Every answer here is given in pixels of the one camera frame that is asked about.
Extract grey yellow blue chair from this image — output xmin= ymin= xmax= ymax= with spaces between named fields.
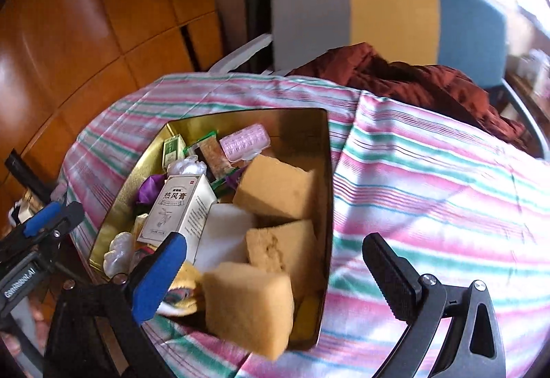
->
xmin=208 ymin=0 xmax=550 ymax=159

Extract brown biscuit packet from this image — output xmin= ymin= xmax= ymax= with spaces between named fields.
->
xmin=189 ymin=133 xmax=239 ymax=190

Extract pink pill case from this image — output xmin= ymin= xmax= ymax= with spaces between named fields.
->
xmin=219 ymin=122 xmax=271 ymax=164

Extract large yellow sponge block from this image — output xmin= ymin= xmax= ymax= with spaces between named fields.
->
xmin=232 ymin=155 xmax=319 ymax=221

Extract small green box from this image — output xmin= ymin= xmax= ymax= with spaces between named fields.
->
xmin=162 ymin=135 xmax=187 ymax=170

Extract white medicine box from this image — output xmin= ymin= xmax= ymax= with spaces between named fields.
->
xmin=136 ymin=174 xmax=218 ymax=258

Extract rust red jacket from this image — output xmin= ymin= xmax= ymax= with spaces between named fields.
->
xmin=286 ymin=42 xmax=534 ymax=155

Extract white pearly shell ornament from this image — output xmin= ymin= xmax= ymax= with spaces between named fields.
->
xmin=103 ymin=232 xmax=138 ymax=278

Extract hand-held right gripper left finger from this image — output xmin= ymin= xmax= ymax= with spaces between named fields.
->
xmin=43 ymin=232 xmax=188 ymax=378

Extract wooden wardrobe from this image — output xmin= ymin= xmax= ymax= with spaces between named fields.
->
xmin=0 ymin=0 xmax=224 ymax=207

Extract white foam block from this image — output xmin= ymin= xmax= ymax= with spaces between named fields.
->
xmin=193 ymin=203 xmax=259 ymax=267

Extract striped pink green blanket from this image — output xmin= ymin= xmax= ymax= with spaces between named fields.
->
xmin=58 ymin=73 xmax=550 ymax=378

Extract small yellow sponge block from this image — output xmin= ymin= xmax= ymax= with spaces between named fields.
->
xmin=246 ymin=219 xmax=321 ymax=301

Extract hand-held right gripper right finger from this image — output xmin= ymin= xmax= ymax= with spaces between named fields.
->
xmin=362 ymin=232 xmax=508 ymax=378

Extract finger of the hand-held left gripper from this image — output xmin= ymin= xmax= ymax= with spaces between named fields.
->
xmin=21 ymin=201 xmax=84 ymax=241
xmin=4 ymin=149 xmax=56 ymax=204

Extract purple foil packet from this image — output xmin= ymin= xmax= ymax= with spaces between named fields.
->
xmin=135 ymin=174 xmax=166 ymax=207

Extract gold metal box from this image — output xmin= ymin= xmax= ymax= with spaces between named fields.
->
xmin=88 ymin=107 xmax=333 ymax=352

